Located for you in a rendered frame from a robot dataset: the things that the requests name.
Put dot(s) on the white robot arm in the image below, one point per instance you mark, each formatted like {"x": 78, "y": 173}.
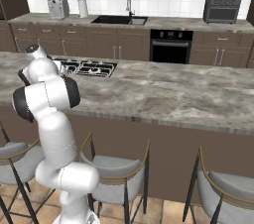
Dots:
{"x": 54, "y": 142}

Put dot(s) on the black gas hob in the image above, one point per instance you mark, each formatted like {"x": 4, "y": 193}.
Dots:
{"x": 87, "y": 67}

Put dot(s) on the black built-in oven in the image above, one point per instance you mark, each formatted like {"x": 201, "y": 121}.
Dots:
{"x": 171, "y": 47}

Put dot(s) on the brown base cupboards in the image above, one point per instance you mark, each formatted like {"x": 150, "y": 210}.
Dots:
{"x": 82, "y": 43}

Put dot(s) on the black sink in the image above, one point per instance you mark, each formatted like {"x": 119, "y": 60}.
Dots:
{"x": 119, "y": 20}

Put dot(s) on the grey bar stool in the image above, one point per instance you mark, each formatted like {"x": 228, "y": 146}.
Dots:
{"x": 15, "y": 163}
{"x": 115, "y": 175}
{"x": 228, "y": 191}

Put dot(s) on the chrome tap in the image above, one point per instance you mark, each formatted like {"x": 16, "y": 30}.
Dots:
{"x": 129, "y": 5}

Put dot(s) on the white paper towel roll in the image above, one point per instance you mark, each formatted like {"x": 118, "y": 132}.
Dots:
{"x": 82, "y": 7}

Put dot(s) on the grey toaster oven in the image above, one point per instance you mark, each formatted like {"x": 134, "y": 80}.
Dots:
{"x": 221, "y": 8}

